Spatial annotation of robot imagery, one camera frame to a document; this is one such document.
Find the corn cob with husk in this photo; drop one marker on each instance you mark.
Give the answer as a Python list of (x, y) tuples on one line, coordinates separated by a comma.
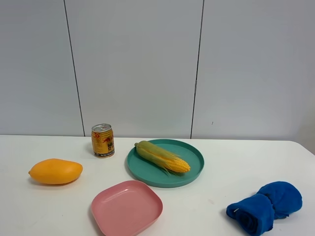
[(169, 162)]

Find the round teal plate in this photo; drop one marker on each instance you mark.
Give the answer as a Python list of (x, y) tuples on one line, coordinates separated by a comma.
[(152, 175)]

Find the gold energy drink can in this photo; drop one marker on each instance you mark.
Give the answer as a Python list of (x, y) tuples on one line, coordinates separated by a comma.
[(103, 140)]

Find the square pink plate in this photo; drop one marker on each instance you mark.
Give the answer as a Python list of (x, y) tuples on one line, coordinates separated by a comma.
[(126, 209)]

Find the yellow mango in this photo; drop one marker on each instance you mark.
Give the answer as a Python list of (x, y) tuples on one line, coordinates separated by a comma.
[(56, 171)]

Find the rolled blue towel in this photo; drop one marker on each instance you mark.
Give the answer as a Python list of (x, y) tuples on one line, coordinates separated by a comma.
[(256, 214)]

